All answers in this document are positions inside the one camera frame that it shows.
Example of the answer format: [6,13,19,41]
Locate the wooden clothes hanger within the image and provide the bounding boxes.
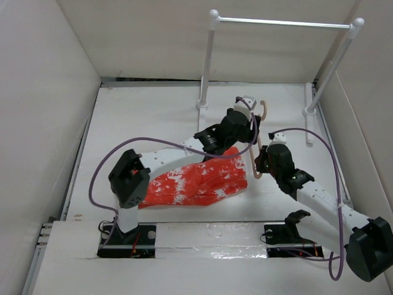
[249,100,268,179]

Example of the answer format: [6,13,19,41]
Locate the orange white tie-dye trousers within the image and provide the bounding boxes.
[139,156,247,209]

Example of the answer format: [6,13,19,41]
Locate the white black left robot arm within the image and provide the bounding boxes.
[108,108,264,245]

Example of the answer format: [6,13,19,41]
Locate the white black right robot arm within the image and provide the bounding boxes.
[255,143,392,282]

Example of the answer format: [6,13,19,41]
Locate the white clothes rack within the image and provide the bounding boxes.
[195,9,365,148]

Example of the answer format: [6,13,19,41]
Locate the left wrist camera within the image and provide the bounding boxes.
[233,95,257,119]

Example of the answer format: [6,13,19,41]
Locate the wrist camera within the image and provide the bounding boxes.
[233,95,257,119]
[268,132,287,146]

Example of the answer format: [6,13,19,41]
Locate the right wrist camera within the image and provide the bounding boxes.
[268,132,287,146]

